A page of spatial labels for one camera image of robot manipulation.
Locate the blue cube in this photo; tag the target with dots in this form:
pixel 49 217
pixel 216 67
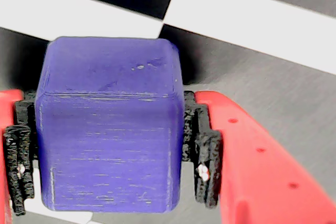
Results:
pixel 105 129

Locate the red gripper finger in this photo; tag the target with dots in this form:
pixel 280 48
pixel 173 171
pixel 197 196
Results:
pixel 249 169
pixel 18 142

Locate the black white marker mat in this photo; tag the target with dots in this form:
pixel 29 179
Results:
pixel 236 11

